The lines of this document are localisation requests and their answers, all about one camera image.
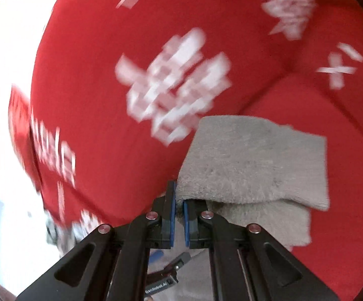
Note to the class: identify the red plush sofa cushion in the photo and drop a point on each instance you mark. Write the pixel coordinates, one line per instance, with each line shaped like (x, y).
(106, 69)

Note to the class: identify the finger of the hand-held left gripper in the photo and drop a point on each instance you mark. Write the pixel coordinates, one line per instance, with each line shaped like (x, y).
(156, 256)
(179, 261)

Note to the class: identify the grey fleece cloth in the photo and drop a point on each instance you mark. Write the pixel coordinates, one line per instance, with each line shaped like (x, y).
(250, 163)

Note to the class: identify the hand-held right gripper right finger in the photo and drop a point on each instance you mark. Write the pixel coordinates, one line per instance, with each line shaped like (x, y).
(187, 227)

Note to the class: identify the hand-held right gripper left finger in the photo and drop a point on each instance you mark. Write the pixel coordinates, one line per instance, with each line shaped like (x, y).
(170, 216)

